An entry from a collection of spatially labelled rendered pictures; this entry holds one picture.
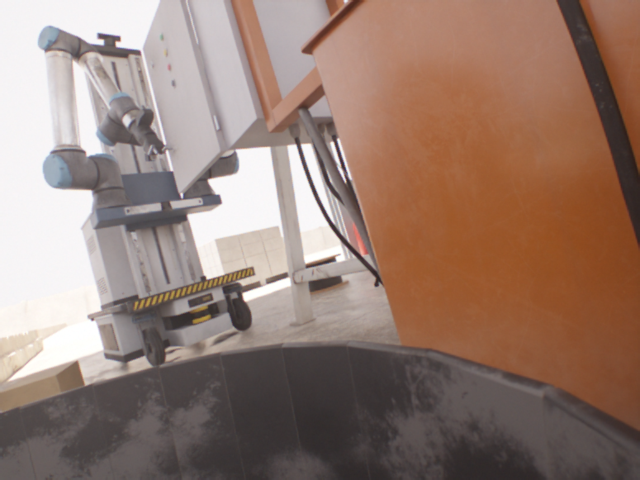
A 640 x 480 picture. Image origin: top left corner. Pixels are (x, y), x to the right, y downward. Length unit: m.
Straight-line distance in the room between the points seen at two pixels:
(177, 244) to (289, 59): 1.37
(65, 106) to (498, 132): 1.77
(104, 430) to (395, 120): 0.43
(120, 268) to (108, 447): 1.96
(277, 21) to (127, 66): 1.57
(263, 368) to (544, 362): 0.34
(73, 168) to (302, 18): 1.16
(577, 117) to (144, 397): 0.41
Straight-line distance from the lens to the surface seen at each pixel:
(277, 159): 1.62
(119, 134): 1.68
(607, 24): 0.41
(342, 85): 0.55
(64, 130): 1.90
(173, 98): 1.37
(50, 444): 0.27
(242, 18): 1.02
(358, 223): 0.71
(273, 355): 0.18
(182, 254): 2.14
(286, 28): 1.13
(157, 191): 2.15
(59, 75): 1.99
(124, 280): 2.19
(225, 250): 5.48
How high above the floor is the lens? 0.31
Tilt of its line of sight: 2 degrees up
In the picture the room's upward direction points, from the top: 16 degrees counter-clockwise
